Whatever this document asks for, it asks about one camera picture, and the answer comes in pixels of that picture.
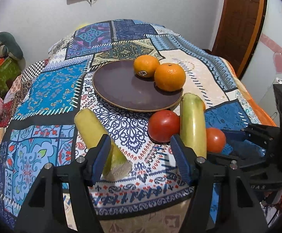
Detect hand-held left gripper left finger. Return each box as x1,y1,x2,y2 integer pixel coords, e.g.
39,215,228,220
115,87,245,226
15,134,112,233

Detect brown wooden door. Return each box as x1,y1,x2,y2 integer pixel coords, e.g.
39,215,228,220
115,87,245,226
211,0,269,79

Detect black white checkered cloth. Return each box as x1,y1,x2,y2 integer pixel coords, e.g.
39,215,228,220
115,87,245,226
22,60,47,84

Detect small red tomato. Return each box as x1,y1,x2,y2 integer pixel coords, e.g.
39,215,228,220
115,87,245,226
205,127,227,153

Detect pale green cucumber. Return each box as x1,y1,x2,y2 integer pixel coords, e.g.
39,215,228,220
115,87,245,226
74,108,132,181
180,93,207,159

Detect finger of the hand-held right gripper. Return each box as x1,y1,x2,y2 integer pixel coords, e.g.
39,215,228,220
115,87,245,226
222,123,281,151
207,150,270,173

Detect beige patterned cloth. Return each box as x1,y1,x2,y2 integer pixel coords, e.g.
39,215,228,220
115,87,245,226
63,192,195,233

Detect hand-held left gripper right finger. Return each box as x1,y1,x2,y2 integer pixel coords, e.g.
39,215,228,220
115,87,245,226
170,134,270,233

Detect green patterned box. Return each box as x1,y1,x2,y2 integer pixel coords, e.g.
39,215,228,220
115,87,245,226
0,57,22,95

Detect orange with sticker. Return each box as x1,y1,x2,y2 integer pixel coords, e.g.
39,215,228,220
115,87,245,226
133,55,160,78

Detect dark purple plate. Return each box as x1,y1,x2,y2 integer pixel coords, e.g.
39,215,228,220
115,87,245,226
92,60,183,113

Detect large red tomato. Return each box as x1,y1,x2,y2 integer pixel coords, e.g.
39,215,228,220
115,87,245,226
147,110,181,143

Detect orange blanket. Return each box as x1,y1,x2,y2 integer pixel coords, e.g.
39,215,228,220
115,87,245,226
233,73,277,128

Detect blue patchwork tablecloth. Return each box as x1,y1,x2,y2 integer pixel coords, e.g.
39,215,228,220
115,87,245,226
0,19,277,233

